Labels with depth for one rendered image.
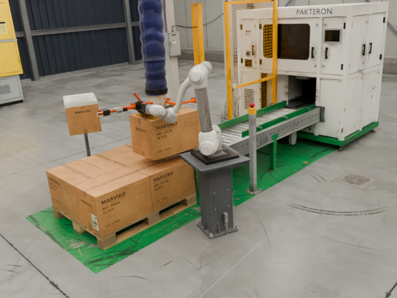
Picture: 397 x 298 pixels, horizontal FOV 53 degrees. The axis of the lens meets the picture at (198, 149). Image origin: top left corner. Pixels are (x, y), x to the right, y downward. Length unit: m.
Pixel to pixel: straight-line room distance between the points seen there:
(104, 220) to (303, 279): 1.78
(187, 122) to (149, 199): 0.87
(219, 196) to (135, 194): 0.80
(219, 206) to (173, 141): 0.81
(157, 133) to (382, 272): 2.28
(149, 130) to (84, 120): 1.57
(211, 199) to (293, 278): 0.99
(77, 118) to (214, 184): 2.27
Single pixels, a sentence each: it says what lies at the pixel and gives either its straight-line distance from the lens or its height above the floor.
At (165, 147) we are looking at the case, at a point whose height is 0.77.
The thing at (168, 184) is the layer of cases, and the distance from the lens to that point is 4.12.
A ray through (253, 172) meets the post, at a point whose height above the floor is 0.25.
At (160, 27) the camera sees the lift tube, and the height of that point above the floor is 1.90.
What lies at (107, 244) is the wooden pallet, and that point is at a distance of 3.89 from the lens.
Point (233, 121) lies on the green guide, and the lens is 5.30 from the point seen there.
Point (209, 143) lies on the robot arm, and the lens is 3.32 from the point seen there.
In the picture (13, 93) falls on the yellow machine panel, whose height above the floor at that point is 0.26.
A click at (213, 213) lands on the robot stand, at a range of 3.78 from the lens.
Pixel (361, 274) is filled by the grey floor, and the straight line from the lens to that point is 3.55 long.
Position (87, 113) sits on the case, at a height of 0.87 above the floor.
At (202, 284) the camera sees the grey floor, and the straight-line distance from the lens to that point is 3.33.
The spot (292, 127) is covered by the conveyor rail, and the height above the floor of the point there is 0.48.
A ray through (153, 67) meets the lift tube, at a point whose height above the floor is 1.55.
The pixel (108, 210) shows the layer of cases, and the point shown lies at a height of 0.37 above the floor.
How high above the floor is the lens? 2.07
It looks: 20 degrees down
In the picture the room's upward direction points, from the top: 4 degrees counter-clockwise
